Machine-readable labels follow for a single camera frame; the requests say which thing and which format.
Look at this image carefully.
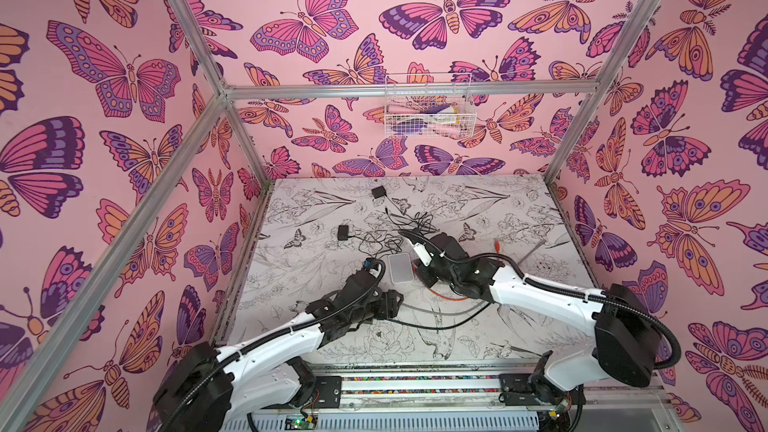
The black network switch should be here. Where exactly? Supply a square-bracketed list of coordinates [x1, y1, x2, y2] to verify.
[374, 290, 404, 320]

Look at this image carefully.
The black ethernet cable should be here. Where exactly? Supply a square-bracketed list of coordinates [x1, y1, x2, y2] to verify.
[383, 299, 493, 332]

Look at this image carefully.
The black power adapter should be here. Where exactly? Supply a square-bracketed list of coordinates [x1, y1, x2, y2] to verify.
[335, 224, 404, 259]
[371, 186, 438, 235]

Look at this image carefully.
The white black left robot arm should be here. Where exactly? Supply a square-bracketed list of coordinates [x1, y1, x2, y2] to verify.
[153, 258, 402, 431]

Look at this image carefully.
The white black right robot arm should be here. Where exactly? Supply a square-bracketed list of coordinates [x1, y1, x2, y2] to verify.
[400, 230, 682, 405]

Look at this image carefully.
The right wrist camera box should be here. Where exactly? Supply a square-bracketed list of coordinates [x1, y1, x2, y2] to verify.
[411, 242, 432, 267]

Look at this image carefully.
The red ethernet cable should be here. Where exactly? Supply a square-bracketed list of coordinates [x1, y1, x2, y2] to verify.
[427, 242, 504, 303]

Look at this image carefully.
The white network switch box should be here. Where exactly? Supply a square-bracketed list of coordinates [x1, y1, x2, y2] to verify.
[386, 253, 414, 285]

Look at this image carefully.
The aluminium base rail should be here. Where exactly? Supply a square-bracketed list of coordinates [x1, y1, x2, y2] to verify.
[167, 359, 679, 432]

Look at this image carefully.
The white wire basket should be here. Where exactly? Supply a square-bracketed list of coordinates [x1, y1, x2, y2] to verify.
[381, 79, 477, 140]

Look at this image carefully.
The aluminium frame post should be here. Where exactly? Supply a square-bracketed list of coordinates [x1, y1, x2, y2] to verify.
[168, 0, 271, 186]

